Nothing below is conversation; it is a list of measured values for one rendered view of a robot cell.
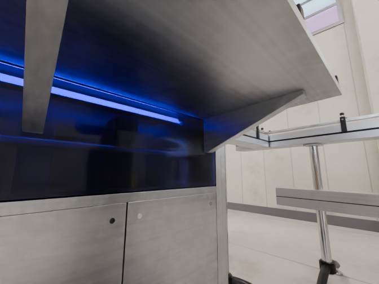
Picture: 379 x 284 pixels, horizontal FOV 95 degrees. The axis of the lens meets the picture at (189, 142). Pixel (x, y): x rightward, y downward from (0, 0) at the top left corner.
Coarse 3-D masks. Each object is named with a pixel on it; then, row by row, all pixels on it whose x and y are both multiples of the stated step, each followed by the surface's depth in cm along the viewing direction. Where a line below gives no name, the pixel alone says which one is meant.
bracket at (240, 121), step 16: (288, 96) 45; (304, 96) 44; (240, 112) 56; (256, 112) 52; (272, 112) 48; (208, 128) 66; (224, 128) 60; (240, 128) 55; (208, 144) 65; (224, 144) 62
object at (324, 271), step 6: (324, 264) 101; (330, 264) 100; (336, 264) 109; (324, 270) 96; (330, 270) 99; (336, 270) 99; (318, 276) 94; (324, 276) 93; (318, 282) 91; (324, 282) 91
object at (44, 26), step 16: (32, 0) 16; (48, 0) 17; (64, 0) 17; (32, 16) 18; (48, 16) 18; (64, 16) 18; (32, 32) 19; (48, 32) 19; (32, 48) 20; (48, 48) 20; (32, 64) 22; (48, 64) 22; (32, 80) 24; (48, 80) 24; (32, 96) 26; (48, 96) 27; (32, 112) 29; (32, 128) 32
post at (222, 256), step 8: (216, 152) 71; (216, 160) 70; (216, 168) 70; (224, 168) 73; (216, 176) 69; (224, 176) 72; (216, 184) 68; (224, 184) 72; (216, 192) 68; (224, 192) 71; (216, 200) 68; (224, 200) 71; (224, 208) 70; (224, 216) 69; (224, 224) 69; (224, 232) 68; (224, 240) 68; (224, 248) 67; (224, 256) 66; (224, 264) 66; (224, 272) 65; (224, 280) 65
